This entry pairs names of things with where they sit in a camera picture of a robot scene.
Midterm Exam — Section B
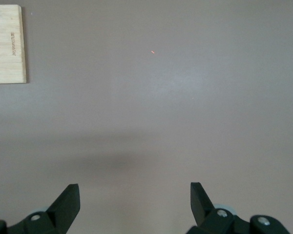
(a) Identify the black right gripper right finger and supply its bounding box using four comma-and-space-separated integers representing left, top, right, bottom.
185, 182, 290, 234

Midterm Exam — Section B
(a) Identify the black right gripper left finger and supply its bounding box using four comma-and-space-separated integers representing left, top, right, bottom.
0, 184, 81, 234

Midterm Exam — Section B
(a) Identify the bamboo cutting board metal handle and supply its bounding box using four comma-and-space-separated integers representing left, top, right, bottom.
0, 4, 27, 84

